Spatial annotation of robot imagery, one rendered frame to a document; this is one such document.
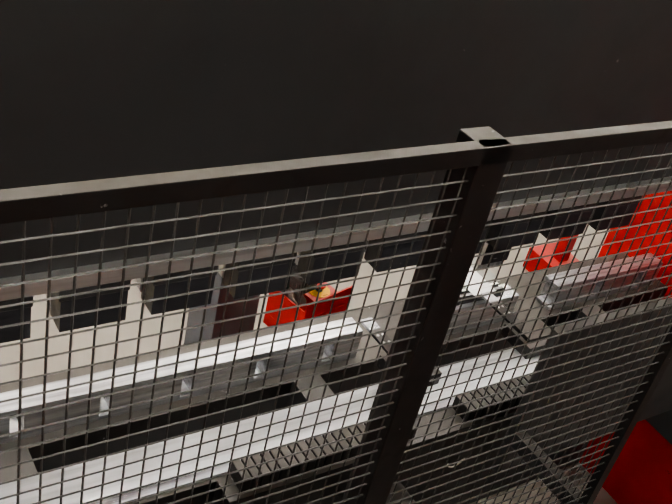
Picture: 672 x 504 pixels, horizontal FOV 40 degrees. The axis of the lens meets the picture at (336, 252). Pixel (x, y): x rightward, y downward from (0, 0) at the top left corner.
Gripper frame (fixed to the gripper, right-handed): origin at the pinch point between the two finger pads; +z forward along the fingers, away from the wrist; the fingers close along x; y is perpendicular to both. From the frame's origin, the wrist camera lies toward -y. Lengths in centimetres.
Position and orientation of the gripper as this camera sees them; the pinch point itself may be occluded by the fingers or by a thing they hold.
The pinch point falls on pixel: (288, 305)
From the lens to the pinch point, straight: 283.8
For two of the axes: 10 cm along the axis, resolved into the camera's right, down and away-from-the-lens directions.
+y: 6.9, 4.5, -5.6
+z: -1.5, 8.5, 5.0
